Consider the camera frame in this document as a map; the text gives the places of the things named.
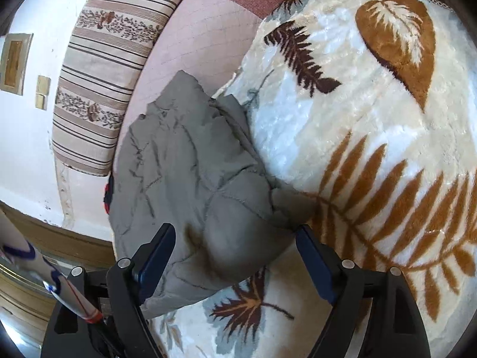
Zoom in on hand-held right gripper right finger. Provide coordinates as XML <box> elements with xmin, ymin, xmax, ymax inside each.
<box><xmin>295</xmin><ymin>224</ymin><xmax>433</xmax><ymax>358</ymax></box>

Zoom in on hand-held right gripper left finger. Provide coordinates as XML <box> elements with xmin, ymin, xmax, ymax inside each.
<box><xmin>41</xmin><ymin>223</ymin><xmax>176</xmax><ymax>358</ymax></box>

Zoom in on grey quilted hooded jacket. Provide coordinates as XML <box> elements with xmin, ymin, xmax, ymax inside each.
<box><xmin>108</xmin><ymin>70</ymin><xmax>317</xmax><ymax>319</ymax></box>

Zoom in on red cloth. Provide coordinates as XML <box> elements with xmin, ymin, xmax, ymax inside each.
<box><xmin>102</xmin><ymin>179</ymin><xmax>114</xmax><ymax>215</ymax></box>

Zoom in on leaf print fleece blanket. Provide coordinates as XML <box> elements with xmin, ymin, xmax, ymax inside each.
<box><xmin>143</xmin><ymin>0</ymin><xmax>477</xmax><ymax>358</ymax></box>

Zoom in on striped floral sofa cushion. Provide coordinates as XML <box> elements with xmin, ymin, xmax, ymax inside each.
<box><xmin>52</xmin><ymin>0</ymin><xmax>193</xmax><ymax>177</ymax></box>

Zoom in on pink sofa seat cover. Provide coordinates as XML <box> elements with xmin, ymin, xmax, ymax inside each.
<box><xmin>112</xmin><ymin>0</ymin><xmax>287</xmax><ymax>172</ymax></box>

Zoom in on white cable with markings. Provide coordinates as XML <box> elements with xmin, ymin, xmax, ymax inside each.
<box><xmin>0</xmin><ymin>240</ymin><xmax>104</xmax><ymax>325</ymax></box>

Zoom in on framed wall picture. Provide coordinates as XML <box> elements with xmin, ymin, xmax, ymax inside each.
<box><xmin>0</xmin><ymin>33</ymin><xmax>33</xmax><ymax>95</ymax></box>

